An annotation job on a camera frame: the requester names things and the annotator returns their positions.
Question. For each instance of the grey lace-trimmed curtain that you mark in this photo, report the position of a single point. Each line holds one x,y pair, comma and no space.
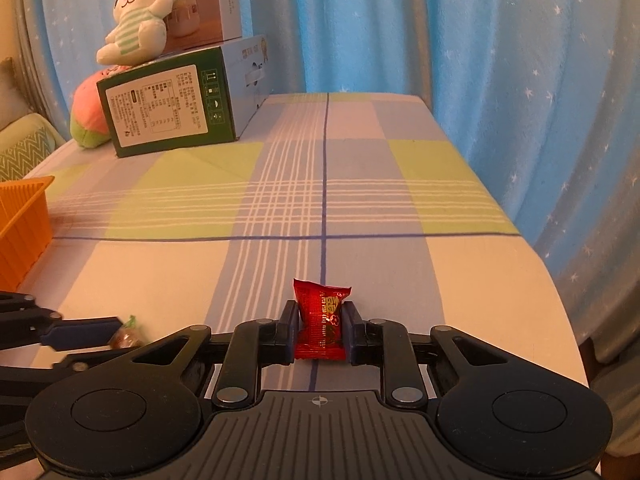
617,400

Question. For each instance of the blue star-print curtain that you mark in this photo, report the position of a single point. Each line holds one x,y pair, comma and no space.
400,25

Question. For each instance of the green brown candy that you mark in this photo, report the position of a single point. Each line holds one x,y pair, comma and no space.
127,337

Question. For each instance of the green cardboard box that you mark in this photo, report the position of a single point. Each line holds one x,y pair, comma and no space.
165,110

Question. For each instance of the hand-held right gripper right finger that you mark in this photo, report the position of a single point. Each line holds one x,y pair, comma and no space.
356,335

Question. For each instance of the orange plastic tray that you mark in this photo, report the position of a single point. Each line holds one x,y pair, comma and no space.
22,230

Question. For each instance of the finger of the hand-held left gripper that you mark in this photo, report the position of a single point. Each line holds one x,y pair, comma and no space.
30,375
80,332

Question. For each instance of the pink green plush toy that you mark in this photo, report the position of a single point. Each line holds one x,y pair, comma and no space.
87,115

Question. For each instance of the green zigzag cushion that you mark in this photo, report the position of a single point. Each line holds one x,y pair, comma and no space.
25,155

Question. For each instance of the grey pleated curtain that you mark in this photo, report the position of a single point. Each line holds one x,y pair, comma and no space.
35,50

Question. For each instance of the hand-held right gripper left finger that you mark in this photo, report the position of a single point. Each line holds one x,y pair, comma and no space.
290,335

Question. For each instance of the white bunny plush toy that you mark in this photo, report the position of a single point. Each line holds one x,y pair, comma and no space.
137,15

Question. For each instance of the pale green sofa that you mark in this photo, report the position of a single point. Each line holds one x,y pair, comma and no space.
57,137

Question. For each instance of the plaid tablecloth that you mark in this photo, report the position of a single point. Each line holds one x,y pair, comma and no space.
350,210

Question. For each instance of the small red candy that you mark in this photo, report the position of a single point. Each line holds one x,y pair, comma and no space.
322,325

